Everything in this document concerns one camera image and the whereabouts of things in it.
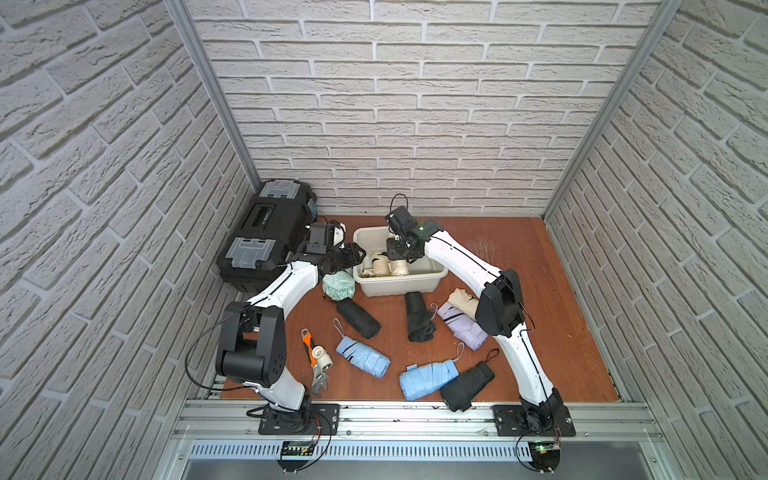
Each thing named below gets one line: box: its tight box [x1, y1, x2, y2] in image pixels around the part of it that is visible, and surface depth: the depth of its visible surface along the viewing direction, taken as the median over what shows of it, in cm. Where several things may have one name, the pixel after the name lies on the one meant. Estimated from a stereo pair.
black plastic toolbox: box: [217, 178, 318, 295], surface depth 94 cm
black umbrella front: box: [440, 362, 495, 413], surface depth 79 cm
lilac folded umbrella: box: [430, 301, 489, 351], surface depth 90 cm
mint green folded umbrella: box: [322, 270, 355, 301], surface depth 94 cm
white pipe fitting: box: [312, 345, 334, 372], surface depth 83 cm
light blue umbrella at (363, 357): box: [335, 335, 391, 379], surface depth 83 cm
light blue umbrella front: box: [399, 342, 464, 400], surface depth 79 cm
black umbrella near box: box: [405, 291, 436, 343], surface depth 88 cm
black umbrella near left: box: [336, 298, 382, 339], surface depth 91 cm
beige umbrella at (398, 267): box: [388, 259, 409, 276], surface depth 91 cm
